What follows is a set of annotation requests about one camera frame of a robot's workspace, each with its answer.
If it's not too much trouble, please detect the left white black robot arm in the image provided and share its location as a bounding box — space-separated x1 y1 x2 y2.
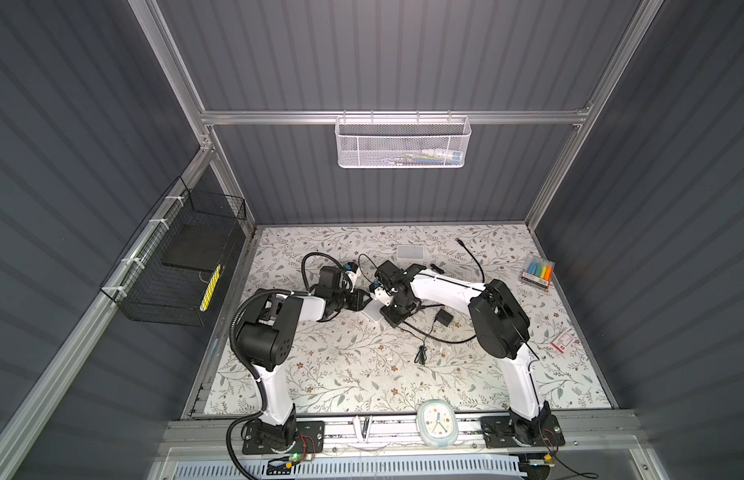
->
229 262 368 449

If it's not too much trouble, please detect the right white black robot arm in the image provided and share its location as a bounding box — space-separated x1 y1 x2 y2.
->
372 261 553 446

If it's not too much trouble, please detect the floral patterned table mat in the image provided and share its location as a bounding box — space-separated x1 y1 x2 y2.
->
202 224 613 416

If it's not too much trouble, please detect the pack of coloured markers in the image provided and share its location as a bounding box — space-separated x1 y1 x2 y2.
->
521 256 556 290

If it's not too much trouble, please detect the mint green alarm clock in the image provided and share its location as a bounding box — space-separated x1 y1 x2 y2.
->
416 399 459 448

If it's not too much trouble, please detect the yellow black striped marker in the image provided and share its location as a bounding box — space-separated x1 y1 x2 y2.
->
199 264 223 312

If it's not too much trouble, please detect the small red white card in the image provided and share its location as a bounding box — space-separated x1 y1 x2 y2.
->
551 331 577 353

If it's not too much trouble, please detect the long black cable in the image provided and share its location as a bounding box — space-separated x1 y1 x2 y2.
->
401 239 487 347

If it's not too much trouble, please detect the white wire mesh basket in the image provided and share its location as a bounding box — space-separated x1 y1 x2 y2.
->
334 114 472 169

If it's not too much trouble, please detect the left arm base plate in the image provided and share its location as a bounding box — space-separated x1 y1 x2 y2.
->
241 420 326 455

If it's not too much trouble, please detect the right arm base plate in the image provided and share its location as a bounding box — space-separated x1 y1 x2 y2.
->
480 411 566 450

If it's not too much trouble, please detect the black wire wall basket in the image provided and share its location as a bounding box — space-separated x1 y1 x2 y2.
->
101 180 247 327

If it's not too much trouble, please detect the white ventilated cable duct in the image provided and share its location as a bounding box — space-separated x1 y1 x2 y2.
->
167 453 529 480

